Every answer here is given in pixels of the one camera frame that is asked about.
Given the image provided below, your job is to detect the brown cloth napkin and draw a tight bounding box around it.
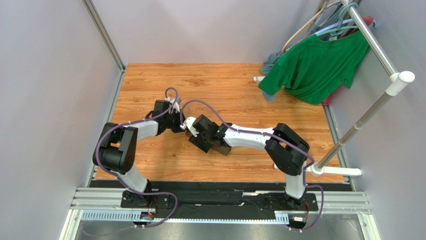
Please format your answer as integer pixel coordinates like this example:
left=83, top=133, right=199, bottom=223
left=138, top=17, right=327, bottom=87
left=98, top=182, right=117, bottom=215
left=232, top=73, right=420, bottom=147
left=212, top=142, right=232, bottom=156

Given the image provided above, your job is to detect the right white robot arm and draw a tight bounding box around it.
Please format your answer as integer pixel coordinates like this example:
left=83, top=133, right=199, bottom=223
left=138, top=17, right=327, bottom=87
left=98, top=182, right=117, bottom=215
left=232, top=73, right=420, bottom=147
left=181, top=115, right=310, bottom=210

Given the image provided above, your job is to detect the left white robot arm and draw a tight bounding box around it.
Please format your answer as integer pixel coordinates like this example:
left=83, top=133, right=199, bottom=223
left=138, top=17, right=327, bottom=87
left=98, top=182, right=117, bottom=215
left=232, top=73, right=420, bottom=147
left=92, top=97, right=183, bottom=208

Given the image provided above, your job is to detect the grey blue cloth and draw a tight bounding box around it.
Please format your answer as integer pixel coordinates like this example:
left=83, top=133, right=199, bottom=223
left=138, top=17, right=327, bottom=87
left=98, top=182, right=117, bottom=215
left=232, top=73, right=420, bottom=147
left=259, top=51, right=283, bottom=103

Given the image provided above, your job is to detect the green t-shirt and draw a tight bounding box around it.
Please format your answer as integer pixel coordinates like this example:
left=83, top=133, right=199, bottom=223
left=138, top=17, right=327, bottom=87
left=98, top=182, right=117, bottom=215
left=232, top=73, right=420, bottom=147
left=258, top=31, right=370, bottom=105

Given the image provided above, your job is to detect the teal clothes hanger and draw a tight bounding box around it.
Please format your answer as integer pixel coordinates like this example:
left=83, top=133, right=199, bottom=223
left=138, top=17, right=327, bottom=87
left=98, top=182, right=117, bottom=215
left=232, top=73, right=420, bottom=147
left=313, top=2, right=359, bottom=37

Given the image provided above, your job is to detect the beige clothes hanger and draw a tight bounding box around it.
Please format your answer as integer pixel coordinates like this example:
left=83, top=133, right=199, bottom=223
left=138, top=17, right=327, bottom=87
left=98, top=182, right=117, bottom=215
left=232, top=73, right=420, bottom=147
left=281, top=0, right=340, bottom=54

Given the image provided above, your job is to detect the light blue clothes hanger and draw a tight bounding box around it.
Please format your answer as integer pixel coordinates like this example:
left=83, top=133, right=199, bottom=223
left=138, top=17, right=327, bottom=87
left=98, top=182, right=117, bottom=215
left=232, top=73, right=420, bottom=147
left=313, top=18, right=357, bottom=37

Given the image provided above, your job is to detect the metal clothes rack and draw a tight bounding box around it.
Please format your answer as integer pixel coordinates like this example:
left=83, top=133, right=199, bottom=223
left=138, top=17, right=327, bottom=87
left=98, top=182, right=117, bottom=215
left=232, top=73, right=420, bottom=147
left=253, top=0, right=416, bottom=177

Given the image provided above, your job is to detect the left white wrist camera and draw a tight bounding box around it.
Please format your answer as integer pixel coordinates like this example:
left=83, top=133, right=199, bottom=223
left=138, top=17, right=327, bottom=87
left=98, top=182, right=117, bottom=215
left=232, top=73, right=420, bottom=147
left=165, top=96, right=182, bottom=113

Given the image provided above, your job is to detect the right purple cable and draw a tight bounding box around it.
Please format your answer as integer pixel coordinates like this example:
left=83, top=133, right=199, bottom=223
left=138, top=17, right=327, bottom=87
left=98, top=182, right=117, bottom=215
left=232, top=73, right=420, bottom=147
left=179, top=99, right=324, bottom=233

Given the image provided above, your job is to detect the purple cable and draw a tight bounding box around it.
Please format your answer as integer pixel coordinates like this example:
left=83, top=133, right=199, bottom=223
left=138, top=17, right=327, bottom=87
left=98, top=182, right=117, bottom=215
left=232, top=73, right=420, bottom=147
left=179, top=99, right=324, bottom=233
left=79, top=87, right=182, bottom=238

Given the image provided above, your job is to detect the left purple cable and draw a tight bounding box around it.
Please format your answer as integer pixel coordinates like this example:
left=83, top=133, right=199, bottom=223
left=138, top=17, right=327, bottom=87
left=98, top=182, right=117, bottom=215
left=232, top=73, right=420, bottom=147
left=79, top=87, right=182, bottom=238

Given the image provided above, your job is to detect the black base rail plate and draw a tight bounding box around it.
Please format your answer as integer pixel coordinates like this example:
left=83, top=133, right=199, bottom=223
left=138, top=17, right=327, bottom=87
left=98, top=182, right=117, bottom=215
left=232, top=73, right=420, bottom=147
left=89, top=180, right=321, bottom=221

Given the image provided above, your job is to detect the aluminium frame post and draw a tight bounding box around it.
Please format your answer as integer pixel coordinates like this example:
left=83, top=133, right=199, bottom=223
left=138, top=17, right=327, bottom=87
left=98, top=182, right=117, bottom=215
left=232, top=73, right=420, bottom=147
left=81, top=0, right=126, bottom=73

